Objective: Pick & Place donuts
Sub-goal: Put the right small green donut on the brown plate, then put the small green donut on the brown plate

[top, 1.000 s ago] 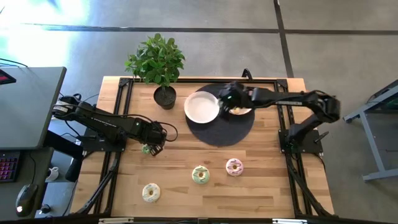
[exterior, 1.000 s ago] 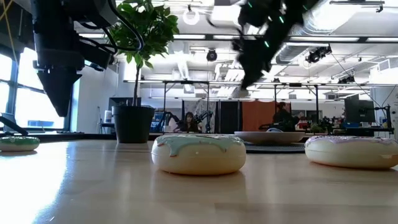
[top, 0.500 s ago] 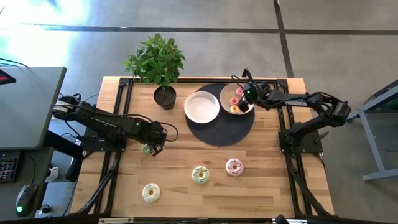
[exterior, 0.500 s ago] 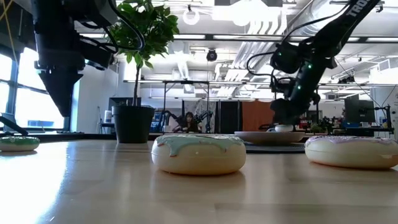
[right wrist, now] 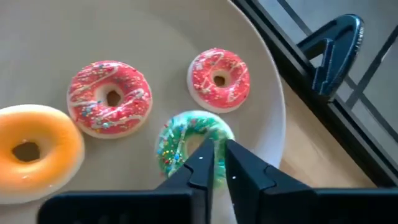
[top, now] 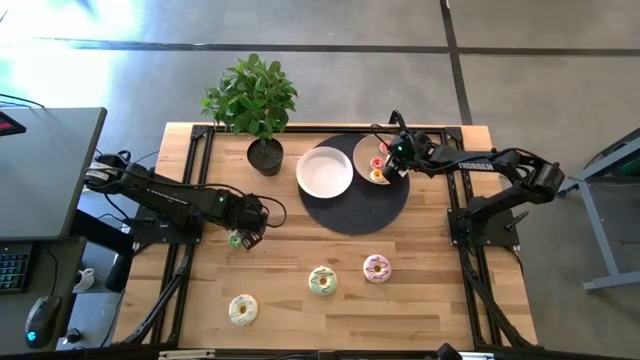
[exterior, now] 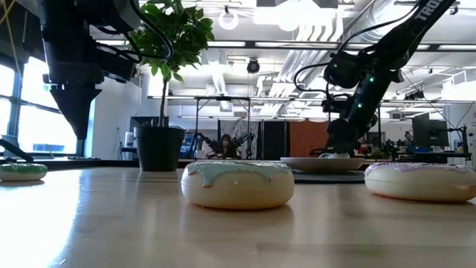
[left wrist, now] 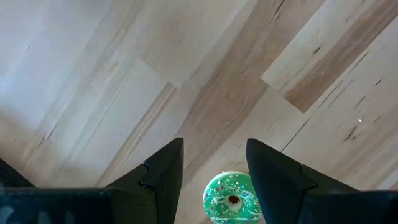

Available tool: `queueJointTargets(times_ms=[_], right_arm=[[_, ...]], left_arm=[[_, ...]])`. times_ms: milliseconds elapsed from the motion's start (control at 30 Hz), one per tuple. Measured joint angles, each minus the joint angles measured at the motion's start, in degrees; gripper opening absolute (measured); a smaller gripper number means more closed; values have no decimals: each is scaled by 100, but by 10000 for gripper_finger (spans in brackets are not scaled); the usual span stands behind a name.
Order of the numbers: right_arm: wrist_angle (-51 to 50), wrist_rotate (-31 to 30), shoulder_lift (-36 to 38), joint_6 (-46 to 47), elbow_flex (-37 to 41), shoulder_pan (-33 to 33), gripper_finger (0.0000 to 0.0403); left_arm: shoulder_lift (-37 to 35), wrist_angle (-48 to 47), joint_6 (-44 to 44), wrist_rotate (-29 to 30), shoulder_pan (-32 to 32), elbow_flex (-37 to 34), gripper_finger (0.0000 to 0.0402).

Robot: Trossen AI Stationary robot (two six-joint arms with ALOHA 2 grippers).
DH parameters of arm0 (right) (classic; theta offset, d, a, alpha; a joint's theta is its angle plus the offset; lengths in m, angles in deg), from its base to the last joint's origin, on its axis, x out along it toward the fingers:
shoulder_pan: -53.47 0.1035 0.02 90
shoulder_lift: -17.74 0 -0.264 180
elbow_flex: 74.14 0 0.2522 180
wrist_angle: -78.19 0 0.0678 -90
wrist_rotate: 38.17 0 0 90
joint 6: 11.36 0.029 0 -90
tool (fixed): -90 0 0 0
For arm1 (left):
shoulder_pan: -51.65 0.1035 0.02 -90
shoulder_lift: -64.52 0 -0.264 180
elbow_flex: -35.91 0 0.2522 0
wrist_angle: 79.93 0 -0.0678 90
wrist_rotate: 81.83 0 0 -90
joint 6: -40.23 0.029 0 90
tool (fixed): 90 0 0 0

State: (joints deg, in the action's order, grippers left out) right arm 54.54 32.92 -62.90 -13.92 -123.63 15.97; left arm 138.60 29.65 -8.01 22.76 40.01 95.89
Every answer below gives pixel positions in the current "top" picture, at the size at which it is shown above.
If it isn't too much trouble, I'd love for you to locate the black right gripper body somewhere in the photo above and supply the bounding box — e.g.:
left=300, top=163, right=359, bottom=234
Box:
left=387, top=132, right=437, bottom=169

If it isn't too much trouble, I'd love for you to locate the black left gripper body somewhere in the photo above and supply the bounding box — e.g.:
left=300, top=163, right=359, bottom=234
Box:
left=219, top=192, right=270, bottom=236

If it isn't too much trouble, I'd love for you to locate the large pale yellow donut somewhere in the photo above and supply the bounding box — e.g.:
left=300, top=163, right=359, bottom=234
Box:
left=228, top=293, right=260, bottom=327

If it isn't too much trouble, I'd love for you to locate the large mint iced donut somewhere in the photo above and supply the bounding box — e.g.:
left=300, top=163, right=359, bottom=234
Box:
left=307, top=265, right=339, bottom=297

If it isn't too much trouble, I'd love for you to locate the large pink striped donut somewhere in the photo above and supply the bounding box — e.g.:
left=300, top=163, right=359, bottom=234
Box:
left=362, top=253, right=393, bottom=285

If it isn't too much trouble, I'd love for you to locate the beige plate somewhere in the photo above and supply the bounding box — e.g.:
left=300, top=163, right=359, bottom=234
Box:
left=352, top=133, right=401, bottom=186

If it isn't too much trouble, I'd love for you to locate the black plant pot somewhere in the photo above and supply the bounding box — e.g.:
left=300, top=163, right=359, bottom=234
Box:
left=246, top=137, right=285, bottom=177

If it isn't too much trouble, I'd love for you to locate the round black placemat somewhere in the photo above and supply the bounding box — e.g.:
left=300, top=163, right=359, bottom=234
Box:
left=297, top=132, right=411, bottom=236

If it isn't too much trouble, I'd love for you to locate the white plate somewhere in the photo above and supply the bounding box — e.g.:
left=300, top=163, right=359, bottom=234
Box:
left=295, top=145, right=355, bottom=200

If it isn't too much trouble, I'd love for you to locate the green leafy plant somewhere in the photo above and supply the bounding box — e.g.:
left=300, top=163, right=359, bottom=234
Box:
left=199, top=52, right=299, bottom=142

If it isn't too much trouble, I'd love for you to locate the white bar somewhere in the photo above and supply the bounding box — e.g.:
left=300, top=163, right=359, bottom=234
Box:
left=158, top=349, right=217, bottom=360

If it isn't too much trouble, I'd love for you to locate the white mug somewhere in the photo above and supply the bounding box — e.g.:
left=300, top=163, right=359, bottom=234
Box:
left=73, top=267, right=96, bottom=293

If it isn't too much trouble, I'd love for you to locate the low dark desk surface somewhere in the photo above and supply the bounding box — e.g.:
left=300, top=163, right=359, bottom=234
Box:
left=0, top=234, right=89, bottom=360

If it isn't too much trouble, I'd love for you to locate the dark grey desk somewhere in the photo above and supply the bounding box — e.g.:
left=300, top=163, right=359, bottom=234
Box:
left=0, top=106, right=108, bottom=242

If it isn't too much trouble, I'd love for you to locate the grey metal table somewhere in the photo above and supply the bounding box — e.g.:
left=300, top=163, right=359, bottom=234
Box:
left=556, top=127, right=640, bottom=293

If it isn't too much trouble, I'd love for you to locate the black computer mouse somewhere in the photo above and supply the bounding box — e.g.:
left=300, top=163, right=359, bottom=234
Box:
left=24, top=295, right=62, bottom=350

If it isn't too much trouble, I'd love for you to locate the black backlit keyboard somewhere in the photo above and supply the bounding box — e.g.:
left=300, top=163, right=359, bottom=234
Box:
left=0, top=242, right=33, bottom=295

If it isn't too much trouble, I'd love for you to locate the black device with red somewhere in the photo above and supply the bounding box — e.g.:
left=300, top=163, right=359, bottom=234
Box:
left=0, top=110, right=27, bottom=137

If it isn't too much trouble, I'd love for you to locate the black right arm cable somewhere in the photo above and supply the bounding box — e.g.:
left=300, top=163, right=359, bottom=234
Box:
left=370, top=108, right=419, bottom=151

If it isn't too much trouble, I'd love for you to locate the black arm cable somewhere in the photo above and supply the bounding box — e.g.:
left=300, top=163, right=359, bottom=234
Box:
left=370, top=108, right=419, bottom=151
left=247, top=193, right=289, bottom=229

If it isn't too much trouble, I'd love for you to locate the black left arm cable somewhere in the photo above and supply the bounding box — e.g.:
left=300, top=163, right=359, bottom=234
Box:
left=247, top=193, right=289, bottom=229

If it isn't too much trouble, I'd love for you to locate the black table-level camera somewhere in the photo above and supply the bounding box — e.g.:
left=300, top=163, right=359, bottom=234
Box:
left=435, top=342, right=464, bottom=360

